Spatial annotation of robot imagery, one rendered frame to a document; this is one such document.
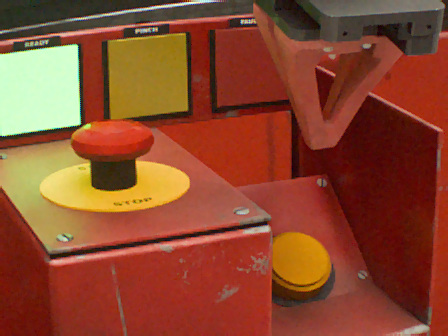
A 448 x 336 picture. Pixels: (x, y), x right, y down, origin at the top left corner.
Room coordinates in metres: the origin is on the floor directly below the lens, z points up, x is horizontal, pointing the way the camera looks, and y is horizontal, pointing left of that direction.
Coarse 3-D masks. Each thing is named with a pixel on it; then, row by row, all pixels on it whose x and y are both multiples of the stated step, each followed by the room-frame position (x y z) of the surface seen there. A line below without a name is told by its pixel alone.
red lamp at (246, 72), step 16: (224, 32) 0.69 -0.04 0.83; (240, 32) 0.70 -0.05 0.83; (256, 32) 0.70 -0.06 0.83; (224, 48) 0.69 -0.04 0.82; (240, 48) 0.70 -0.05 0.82; (256, 48) 0.70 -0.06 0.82; (224, 64) 0.69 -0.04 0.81; (240, 64) 0.70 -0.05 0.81; (256, 64) 0.70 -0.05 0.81; (272, 64) 0.70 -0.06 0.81; (224, 80) 0.69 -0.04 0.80; (240, 80) 0.70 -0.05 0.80; (256, 80) 0.70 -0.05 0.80; (272, 80) 0.70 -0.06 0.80; (224, 96) 0.69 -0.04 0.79; (240, 96) 0.70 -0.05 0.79; (256, 96) 0.70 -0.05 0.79; (272, 96) 0.70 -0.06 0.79
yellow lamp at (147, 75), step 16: (112, 48) 0.67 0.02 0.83; (128, 48) 0.67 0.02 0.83; (144, 48) 0.68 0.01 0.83; (160, 48) 0.68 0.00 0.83; (176, 48) 0.68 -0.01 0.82; (112, 64) 0.67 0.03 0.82; (128, 64) 0.67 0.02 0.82; (144, 64) 0.68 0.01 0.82; (160, 64) 0.68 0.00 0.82; (176, 64) 0.68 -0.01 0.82; (112, 80) 0.67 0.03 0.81; (128, 80) 0.67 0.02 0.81; (144, 80) 0.68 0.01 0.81; (160, 80) 0.68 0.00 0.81; (176, 80) 0.68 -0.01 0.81; (112, 96) 0.67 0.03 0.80; (128, 96) 0.67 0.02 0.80; (144, 96) 0.68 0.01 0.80; (160, 96) 0.68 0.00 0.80; (176, 96) 0.68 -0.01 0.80; (112, 112) 0.67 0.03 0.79; (128, 112) 0.67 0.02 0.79; (144, 112) 0.68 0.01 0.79; (160, 112) 0.68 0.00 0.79
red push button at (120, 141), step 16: (96, 128) 0.58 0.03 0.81; (112, 128) 0.58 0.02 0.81; (128, 128) 0.58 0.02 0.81; (144, 128) 0.58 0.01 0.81; (80, 144) 0.57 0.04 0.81; (96, 144) 0.57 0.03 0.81; (112, 144) 0.57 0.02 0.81; (128, 144) 0.57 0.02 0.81; (144, 144) 0.57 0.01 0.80; (96, 160) 0.57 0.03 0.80; (112, 160) 0.57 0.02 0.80; (128, 160) 0.57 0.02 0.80; (96, 176) 0.58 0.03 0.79; (112, 176) 0.57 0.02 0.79; (128, 176) 0.58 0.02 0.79
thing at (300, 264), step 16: (272, 240) 0.63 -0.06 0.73; (288, 240) 0.62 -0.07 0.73; (304, 240) 0.63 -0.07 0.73; (272, 256) 0.61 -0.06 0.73; (288, 256) 0.62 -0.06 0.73; (304, 256) 0.62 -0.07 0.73; (320, 256) 0.62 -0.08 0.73; (272, 272) 0.61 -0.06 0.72; (288, 272) 0.61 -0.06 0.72; (304, 272) 0.61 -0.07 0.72; (320, 272) 0.61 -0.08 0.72; (272, 288) 0.61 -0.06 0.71; (288, 288) 0.60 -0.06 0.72; (304, 288) 0.60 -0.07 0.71; (320, 288) 0.61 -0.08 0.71
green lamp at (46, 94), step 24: (72, 48) 0.66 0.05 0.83; (0, 72) 0.65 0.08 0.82; (24, 72) 0.65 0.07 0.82; (48, 72) 0.66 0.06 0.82; (72, 72) 0.66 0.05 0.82; (0, 96) 0.65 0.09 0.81; (24, 96) 0.65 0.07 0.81; (48, 96) 0.66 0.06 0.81; (72, 96) 0.66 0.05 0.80; (0, 120) 0.65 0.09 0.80; (24, 120) 0.65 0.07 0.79; (48, 120) 0.66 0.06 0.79; (72, 120) 0.66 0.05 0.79
